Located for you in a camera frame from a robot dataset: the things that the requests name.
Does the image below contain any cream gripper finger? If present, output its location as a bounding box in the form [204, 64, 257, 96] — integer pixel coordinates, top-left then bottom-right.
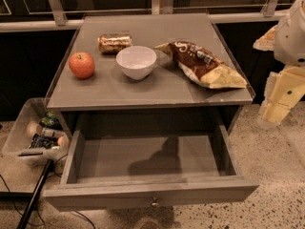
[259, 65, 305, 124]
[253, 26, 277, 52]

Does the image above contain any grey top drawer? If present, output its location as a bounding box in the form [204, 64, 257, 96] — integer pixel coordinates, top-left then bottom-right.
[44, 126, 259, 211]

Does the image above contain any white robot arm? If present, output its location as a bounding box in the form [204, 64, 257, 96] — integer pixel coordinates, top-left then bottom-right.
[253, 0, 305, 124]

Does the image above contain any grey drawer cabinet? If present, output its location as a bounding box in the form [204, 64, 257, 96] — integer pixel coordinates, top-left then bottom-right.
[46, 13, 254, 133]

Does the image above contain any brown yellow chip bag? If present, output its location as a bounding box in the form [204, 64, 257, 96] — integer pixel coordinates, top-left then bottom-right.
[154, 41, 247, 89]

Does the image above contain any white bowl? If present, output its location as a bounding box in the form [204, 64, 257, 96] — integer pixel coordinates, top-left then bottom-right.
[116, 46, 156, 80]

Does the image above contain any gold soda can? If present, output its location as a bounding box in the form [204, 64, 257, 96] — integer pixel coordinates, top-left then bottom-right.
[98, 33, 132, 53]

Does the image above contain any red apple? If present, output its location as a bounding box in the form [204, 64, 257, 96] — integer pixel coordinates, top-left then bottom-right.
[69, 52, 95, 79]

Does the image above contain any green can in bin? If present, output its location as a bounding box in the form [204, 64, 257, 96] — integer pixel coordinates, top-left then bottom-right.
[39, 111, 61, 130]

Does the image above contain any dark snack packet in bin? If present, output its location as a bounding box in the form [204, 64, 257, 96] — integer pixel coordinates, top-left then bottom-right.
[29, 134, 58, 149]

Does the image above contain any clear plastic bin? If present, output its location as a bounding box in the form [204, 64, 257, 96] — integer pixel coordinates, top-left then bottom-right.
[2, 97, 70, 166]

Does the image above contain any white bottle in bin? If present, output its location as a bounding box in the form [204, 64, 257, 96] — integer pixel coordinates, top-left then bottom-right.
[27, 121, 64, 139]

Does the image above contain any black pole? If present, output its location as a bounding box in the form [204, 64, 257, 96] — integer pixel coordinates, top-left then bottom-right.
[17, 159, 53, 229]

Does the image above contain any metal railing frame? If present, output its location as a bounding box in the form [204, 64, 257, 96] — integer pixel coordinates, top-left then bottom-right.
[0, 0, 295, 32]

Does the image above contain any dark cable on floor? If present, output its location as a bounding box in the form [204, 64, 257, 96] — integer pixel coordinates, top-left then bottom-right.
[0, 153, 97, 229]

